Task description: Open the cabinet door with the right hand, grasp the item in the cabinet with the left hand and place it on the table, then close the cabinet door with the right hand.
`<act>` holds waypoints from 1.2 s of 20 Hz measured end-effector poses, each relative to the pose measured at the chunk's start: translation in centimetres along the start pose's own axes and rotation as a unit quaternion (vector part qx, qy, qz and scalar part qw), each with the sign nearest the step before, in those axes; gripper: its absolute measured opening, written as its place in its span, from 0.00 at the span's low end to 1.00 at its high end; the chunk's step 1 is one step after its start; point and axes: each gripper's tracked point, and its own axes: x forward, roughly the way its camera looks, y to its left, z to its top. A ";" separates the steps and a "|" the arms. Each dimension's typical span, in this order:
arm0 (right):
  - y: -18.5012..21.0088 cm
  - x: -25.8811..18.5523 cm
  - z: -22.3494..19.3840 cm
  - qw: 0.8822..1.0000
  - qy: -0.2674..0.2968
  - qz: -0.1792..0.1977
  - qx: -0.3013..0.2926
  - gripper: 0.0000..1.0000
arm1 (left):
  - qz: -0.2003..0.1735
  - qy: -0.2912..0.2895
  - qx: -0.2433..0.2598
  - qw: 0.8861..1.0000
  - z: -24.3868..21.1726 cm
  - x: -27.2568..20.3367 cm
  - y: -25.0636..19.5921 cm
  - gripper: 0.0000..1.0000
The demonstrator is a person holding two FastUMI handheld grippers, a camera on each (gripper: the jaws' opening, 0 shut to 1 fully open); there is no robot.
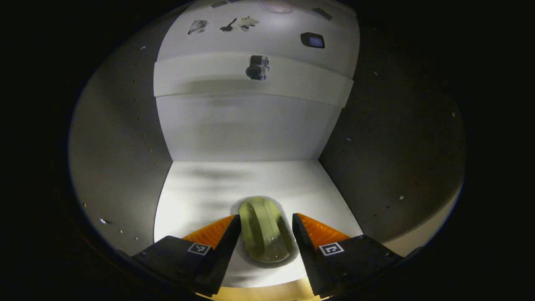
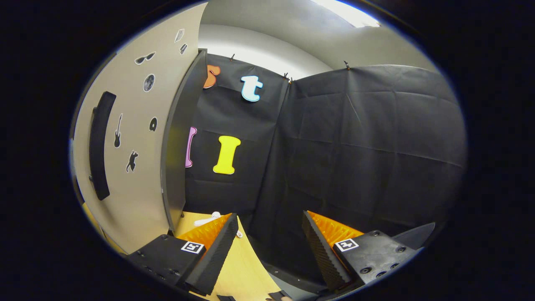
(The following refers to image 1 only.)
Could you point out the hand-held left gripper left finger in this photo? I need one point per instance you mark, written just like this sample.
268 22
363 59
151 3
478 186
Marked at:
221 259

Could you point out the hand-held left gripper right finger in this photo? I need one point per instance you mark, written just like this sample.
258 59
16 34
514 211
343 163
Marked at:
309 259

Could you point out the green bottle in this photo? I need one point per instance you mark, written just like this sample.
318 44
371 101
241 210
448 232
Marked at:
265 230

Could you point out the grey cabinet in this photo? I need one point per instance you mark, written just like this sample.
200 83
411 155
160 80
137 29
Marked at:
234 133

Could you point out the white cabinet shelf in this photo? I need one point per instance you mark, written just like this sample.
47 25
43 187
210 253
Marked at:
209 79

